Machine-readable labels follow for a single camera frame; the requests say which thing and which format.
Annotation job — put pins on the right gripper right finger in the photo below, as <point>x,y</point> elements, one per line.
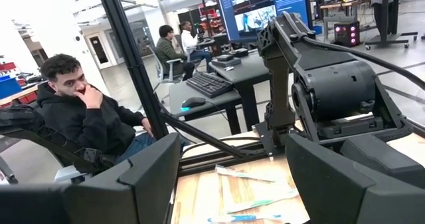
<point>332,190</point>

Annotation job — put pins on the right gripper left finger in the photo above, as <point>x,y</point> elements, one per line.
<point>149,184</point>

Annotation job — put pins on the green toothbrush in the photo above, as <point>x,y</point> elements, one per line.
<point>245,175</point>
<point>262,202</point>

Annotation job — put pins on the blue toothbrush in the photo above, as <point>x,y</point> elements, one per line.
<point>242,218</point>

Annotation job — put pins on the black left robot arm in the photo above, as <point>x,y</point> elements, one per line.
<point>335,87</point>

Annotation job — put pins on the person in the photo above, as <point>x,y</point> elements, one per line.
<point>166,52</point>
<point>189,41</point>
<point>93,121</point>

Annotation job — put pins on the black computer mouse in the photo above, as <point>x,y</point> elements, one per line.
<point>194,101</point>

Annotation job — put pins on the black keyboard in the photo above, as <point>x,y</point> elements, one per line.
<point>209,84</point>

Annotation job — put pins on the grey office chair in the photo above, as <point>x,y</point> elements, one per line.
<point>172,62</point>

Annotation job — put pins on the white glazed door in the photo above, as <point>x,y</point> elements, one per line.
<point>99,51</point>

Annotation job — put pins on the black boxes stack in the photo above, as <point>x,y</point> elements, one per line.
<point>225,62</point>

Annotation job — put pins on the grey office desk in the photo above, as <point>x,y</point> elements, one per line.
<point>239,71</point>

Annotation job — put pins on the black mesh office chair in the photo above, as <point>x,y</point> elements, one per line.
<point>20,117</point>

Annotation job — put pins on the black pink-lit computer tower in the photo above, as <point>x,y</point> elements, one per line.
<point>345,34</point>

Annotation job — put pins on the blue storage bin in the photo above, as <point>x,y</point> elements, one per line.
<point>8,88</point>

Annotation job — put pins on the black standing desk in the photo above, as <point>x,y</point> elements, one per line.
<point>385,11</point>

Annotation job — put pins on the large blue-screen monitor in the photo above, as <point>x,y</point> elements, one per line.
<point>289,1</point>

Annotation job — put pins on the black aluminium table frame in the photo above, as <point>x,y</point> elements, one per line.
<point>133,61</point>

